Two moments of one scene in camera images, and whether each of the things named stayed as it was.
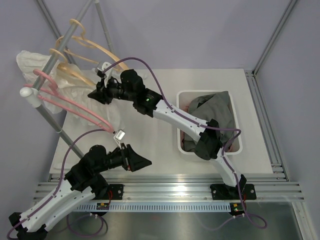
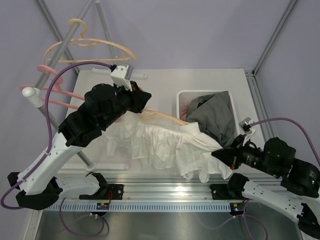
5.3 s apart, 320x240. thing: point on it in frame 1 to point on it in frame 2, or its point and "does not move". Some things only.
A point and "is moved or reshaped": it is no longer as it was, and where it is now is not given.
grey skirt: (216, 106) does not move
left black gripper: (132, 161) to (138, 99)
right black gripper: (101, 96) to (227, 155)
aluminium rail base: (268, 188) does not move
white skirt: (60, 86) to (184, 149)
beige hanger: (65, 66) is moved or reshaped
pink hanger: (64, 110) to (59, 90)
